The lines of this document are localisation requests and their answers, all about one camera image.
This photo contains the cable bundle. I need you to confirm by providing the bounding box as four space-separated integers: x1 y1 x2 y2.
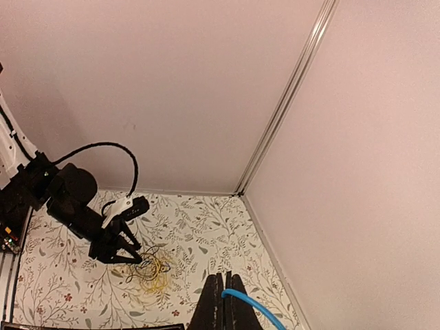
118 243 178 296

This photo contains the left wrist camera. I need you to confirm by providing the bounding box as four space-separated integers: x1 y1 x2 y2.
101 196 150 228

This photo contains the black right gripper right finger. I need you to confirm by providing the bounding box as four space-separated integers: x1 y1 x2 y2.
225 272 263 330

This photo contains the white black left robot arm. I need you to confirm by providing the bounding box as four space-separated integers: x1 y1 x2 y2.
1 100 150 265

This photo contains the right aluminium corner post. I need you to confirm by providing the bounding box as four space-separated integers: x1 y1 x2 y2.
233 0 339 197

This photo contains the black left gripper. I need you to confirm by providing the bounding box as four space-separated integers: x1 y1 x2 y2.
89 218 142 264

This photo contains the blue cable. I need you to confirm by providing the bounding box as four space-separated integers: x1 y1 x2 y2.
221 288 285 330

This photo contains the black three-compartment bin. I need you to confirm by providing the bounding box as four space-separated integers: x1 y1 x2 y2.
1 321 185 330

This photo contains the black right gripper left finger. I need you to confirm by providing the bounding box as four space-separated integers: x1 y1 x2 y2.
187 273 223 330

